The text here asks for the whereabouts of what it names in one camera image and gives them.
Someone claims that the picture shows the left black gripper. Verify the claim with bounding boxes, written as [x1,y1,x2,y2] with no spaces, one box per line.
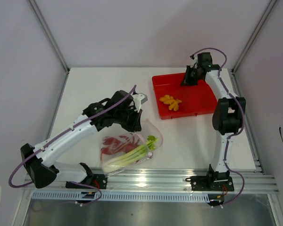
[115,105,142,132]

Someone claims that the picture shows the red toy lobster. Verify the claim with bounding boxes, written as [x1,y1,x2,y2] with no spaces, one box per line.
[100,135,140,155]

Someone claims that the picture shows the yellow pasta pile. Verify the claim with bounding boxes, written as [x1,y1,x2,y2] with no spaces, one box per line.
[159,95,182,112]

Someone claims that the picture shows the clear pink-dotted zip bag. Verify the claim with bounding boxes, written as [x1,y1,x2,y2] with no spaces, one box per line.
[100,119,163,177]

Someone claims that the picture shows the green white celery stalk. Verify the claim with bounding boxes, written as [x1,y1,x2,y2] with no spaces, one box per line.
[100,134,159,175]

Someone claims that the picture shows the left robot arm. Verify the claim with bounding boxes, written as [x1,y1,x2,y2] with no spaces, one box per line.
[20,90,147,189]

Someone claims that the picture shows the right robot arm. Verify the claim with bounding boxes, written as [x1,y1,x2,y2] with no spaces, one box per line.
[181,49,246,190]

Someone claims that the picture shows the red plastic tray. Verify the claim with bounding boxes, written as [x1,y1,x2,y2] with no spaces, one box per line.
[152,73,217,120]

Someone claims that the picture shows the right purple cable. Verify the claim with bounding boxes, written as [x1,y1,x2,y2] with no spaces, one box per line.
[190,48,245,209]

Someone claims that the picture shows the purple cable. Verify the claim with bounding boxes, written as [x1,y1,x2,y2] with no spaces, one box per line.
[8,85,137,208]
[190,48,245,209]

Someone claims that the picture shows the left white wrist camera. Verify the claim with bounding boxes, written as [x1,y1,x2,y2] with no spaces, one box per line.
[132,93,148,113]

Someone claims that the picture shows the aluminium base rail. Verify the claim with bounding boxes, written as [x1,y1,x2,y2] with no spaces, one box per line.
[22,168,278,194]

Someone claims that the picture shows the left aluminium frame post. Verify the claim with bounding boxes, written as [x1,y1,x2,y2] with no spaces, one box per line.
[26,0,70,74]

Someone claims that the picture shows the aluminium frame post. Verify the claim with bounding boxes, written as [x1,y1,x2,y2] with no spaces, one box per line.
[26,0,70,74]
[231,0,280,75]

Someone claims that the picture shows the right aluminium frame post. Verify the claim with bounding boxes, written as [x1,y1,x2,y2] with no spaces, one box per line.
[231,0,280,75]

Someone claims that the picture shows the white slotted cable duct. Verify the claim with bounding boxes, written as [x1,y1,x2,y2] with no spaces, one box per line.
[32,191,221,203]

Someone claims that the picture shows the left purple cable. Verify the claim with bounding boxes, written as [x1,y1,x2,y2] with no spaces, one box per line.
[8,85,137,208]

